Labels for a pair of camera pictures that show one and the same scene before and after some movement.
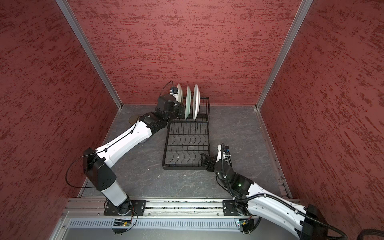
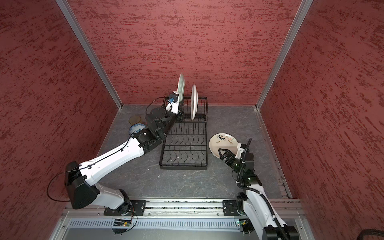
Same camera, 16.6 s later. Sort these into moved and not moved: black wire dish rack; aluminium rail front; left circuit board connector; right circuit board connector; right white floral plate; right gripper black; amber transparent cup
Moved: right gripper black
Not moved: right white floral plate; black wire dish rack; left circuit board connector; aluminium rail front; amber transparent cup; right circuit board connector
